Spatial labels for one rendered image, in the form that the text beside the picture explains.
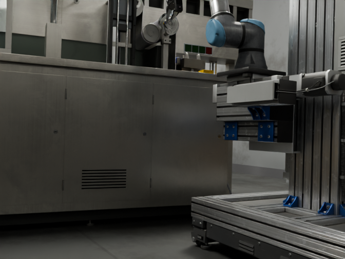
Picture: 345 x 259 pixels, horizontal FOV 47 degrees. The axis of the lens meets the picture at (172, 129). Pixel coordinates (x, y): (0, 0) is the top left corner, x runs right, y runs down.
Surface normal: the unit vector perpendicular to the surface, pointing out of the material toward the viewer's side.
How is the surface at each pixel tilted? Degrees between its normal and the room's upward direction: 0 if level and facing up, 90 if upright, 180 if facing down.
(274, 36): 90
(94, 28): 90
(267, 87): 90
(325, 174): 90
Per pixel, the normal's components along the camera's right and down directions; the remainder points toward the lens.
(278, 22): -0.86, -0.03
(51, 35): 0.40, 0.00
